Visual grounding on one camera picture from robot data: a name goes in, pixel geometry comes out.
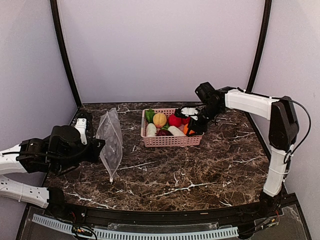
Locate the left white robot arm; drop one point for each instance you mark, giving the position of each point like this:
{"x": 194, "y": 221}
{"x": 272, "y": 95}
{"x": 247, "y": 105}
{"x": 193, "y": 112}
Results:
{"x": 39, "y": 196}

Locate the clear zip top bag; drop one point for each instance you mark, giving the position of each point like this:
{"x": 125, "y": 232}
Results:
{"x": 109, "y": 130}

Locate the black frame post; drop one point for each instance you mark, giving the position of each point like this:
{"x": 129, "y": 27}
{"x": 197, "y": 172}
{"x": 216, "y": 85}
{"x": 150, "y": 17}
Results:
{"x": 260, "y": 45}
{"x": 63, "y": 52}

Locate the red tomato toy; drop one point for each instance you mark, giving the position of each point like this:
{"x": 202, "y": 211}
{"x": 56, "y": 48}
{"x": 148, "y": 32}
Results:
{"x": 174, "y": 121}

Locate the right black frame post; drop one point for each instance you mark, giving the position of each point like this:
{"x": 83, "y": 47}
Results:
{"x": 260, "y": 45}

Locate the pink plastic basket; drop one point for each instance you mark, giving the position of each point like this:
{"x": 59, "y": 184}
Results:
{"x": 166, "y": 141}

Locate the dark purple fruit toy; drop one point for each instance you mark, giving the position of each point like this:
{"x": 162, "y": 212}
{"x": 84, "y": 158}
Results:
{"x": 164, "y": 132}

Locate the red apple toy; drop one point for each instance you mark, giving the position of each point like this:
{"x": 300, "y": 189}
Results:
{"x": 185, "y": 121}

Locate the left black frame post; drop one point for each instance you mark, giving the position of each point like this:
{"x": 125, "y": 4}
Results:
{"x": 63, "y": 52}

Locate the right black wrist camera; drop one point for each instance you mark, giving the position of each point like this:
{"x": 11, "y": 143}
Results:
{"x": 204, "y": 92}

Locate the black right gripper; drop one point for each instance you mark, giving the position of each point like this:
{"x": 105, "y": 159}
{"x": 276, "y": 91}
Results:
{"x": 193, "y": 124}

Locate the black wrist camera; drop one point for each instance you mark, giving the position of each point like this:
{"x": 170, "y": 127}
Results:
{"x": 63, "y": 139}
{"x": 204, "y": 92}

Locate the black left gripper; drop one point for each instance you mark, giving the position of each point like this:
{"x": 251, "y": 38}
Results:
{"x": 95, "y": 146}

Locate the white radish with green leaf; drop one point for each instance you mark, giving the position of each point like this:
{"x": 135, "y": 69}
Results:
{"x": 151, "y": 130}

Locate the white radish toy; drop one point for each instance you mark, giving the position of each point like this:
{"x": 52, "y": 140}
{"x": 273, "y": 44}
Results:
{"x": 175, "y": 131}

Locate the yellow peach toy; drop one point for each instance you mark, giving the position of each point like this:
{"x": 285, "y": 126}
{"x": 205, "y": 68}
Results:
{"x": 159, "y": 120}

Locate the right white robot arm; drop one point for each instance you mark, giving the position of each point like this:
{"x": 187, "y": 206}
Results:
{"x": 280, "y": 112}

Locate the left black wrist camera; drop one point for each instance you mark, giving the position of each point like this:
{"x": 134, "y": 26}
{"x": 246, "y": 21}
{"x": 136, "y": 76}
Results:
{"x": 63, "y": 139}

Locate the orange tangerine toy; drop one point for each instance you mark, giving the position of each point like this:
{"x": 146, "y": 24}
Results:
{"x": 185, "y": 130}

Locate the white slotted cable duct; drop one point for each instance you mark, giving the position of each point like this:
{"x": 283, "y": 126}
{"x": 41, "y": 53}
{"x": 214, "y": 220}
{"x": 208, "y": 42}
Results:
{"x": 117, "y": 231}

